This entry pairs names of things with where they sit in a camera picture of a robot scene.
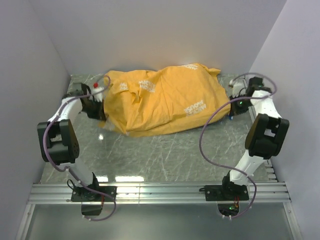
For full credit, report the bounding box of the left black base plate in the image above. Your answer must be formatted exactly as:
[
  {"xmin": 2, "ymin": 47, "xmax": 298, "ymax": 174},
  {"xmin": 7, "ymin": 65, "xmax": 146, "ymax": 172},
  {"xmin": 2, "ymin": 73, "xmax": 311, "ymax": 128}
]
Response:
[{"xmin": 70, "ymin": 185, "xmax": 117, "ymax": 203}]

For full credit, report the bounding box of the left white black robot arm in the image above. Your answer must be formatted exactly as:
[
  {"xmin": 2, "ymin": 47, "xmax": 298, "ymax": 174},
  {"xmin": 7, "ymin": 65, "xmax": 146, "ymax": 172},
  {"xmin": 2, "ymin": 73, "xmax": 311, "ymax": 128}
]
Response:
[{"xmin": 37, "ymin": 82, "xmax": 106, "ymax": 201}]

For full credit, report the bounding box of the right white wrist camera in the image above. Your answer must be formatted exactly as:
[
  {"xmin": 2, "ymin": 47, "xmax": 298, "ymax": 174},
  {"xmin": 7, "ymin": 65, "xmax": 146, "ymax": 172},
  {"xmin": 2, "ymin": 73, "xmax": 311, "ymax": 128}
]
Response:
[{"xmin": 229, "ymin": 79, "xmax": 246, "ymax": 98}]

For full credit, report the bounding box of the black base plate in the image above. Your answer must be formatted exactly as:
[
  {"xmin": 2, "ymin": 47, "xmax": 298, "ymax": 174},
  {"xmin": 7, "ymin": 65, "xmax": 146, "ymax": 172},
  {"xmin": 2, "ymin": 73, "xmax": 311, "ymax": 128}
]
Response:
[
  {"xmin": 201, "ymin": 185, "xmax": 249, "ymax": 202},
  {"xmin": 70, "ymin": 185, "xmax": 117, "ymax": 203}
]

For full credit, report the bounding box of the blue and orange pillowcase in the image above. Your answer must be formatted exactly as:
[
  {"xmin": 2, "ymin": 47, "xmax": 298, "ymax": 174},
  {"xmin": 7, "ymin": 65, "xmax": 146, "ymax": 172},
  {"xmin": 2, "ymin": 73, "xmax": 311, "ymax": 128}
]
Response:
[{"xmin": 98, "ymin": 63, "xmax": 231, "ymax": 137}]

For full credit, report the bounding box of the aluminium mounting rail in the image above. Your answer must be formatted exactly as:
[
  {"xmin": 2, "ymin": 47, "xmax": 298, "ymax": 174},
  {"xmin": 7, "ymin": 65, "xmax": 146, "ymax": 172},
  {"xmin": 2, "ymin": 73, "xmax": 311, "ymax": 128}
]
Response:
[{"xmin": 27, "ymin": 182, "xmax": 291, "ymax": 205}]

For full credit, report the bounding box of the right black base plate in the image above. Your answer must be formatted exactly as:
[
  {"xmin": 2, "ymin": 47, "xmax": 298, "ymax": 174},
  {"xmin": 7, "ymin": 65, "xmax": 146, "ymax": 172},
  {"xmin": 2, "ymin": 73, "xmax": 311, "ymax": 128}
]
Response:
[{"xmin": 201, "ymin": 185, "xmax": 249, "ymax": 202}]

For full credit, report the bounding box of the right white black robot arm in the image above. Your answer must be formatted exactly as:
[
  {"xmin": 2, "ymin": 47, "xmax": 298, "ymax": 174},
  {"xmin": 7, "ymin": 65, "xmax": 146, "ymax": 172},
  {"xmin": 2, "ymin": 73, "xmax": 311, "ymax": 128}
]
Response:
[{"xmin": 220, "ymin": 76, "xmax": 290, "ymax": 200}]

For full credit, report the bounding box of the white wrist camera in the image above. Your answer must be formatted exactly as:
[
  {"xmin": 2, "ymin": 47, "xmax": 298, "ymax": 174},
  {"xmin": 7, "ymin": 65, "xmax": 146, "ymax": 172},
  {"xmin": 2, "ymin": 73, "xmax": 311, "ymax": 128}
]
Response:
[
  {"xmin": 91, "ymin": 82, "xmax": 105, "ymax": 103},
  {"xmin": 229, "ymin": 79, "xmax": 246, "ymax": 98}
]

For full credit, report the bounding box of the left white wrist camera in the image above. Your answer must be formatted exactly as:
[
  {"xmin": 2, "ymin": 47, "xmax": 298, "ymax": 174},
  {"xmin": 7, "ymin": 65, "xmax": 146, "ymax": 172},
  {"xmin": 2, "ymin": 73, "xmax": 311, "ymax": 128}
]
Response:
[{"xmin": 91, "ymin": 82, "xmax": 105, "ymax": 103}]

